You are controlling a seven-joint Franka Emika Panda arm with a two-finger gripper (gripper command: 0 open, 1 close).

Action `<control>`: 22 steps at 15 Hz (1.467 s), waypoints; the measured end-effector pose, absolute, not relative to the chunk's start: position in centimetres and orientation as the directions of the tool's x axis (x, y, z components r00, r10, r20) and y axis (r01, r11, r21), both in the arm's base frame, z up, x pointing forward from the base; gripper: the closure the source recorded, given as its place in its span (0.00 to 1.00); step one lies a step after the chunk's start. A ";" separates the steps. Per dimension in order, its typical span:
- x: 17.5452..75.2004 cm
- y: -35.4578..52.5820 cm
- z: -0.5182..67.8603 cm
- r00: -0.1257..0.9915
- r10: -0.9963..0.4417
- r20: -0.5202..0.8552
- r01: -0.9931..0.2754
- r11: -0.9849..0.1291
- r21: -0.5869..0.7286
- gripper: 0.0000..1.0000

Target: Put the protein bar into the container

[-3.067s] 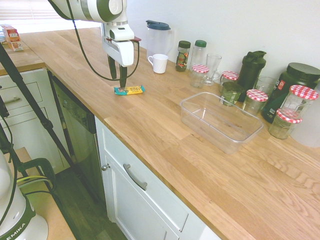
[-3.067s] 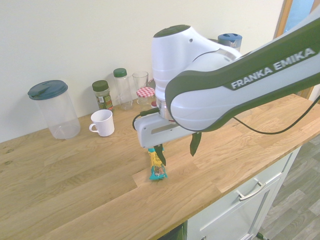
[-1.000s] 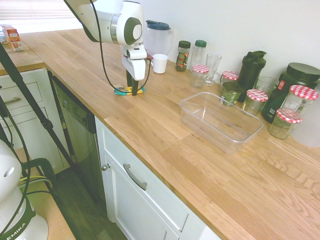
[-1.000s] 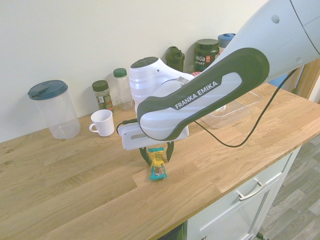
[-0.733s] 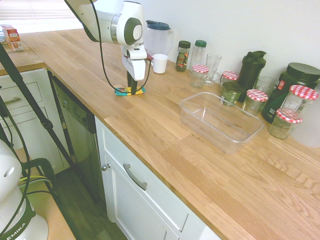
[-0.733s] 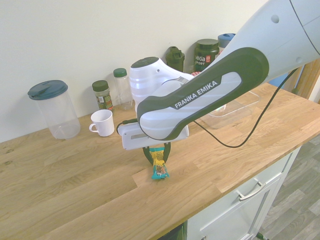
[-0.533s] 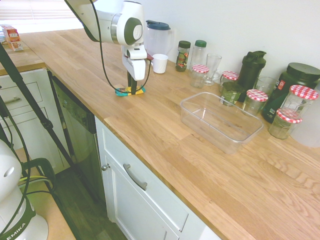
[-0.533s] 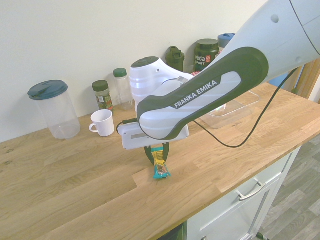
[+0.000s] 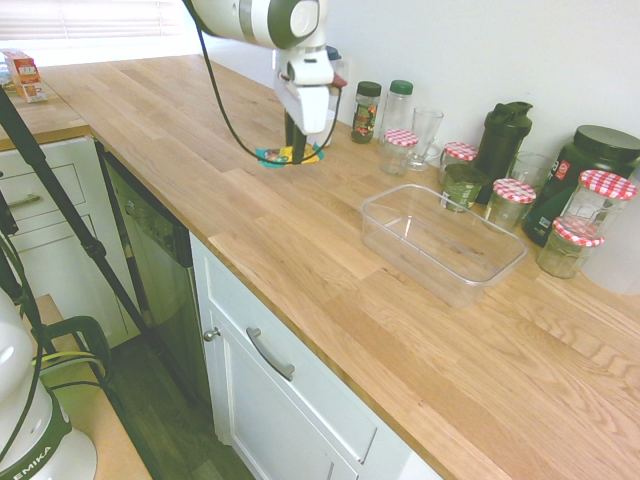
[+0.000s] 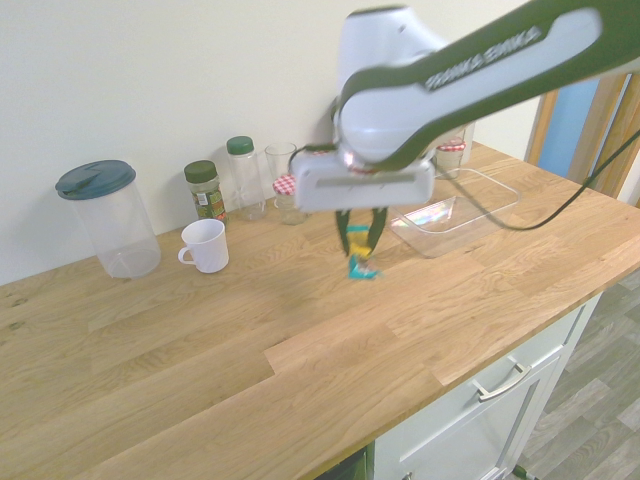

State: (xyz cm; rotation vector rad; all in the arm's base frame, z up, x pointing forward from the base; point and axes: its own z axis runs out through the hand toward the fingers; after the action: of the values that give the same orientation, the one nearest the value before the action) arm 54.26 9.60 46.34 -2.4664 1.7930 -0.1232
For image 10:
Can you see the white kitchen cabinet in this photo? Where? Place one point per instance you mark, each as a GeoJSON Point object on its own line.
{"type": "Point", "coordinates": [475, 415]}

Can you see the herb jar with dark lid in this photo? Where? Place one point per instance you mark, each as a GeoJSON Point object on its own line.
{"type": "Point", "coordinates": [207, 195]}

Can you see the clear drinking glass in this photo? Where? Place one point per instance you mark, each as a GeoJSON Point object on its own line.
{"type": "Point", "coordinates": [279, 160]}

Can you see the glass jar red gingham lid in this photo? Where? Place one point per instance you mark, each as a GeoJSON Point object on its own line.
{"type": "Point", "coordinates": [289, 200]}
{"type": "Point", "coordinates": [450, 157]}

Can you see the clear pitcher with blue lid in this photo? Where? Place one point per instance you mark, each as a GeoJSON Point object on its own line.
{"type": "Point", "coordinates": [112, 220]}

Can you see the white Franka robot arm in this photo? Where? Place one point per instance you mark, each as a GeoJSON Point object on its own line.
{"type": "Point", "coordinates": [390, 95]}

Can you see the clear plastic rectangular container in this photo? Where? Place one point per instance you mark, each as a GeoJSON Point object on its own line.
{"type": "Point", "coordinates": [450, 212]}

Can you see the tall clear green-capped bottle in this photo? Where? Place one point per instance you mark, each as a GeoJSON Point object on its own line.
{"type": "Point", "coordinates": [246, 185]}

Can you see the wooden door frame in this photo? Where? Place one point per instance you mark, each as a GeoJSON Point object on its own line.
{"type": "Point", "coordinates": [622, 135]}

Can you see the blue door panel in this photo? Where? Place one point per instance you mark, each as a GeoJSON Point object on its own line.
{"type": "Point", "coordinates": [570, 130]}

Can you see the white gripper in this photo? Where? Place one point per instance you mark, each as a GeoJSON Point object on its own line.
{"type": "Point", "coordinates": [360, 187]}

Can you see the white ceramic mug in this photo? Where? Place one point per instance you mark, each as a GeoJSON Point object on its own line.
{"type": "Point", "coordinates": [207, 247]}

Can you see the teal yellow protein bar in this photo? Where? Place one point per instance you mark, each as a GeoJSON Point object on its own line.
{"type": "Point", "coordinates": [361, 265]}

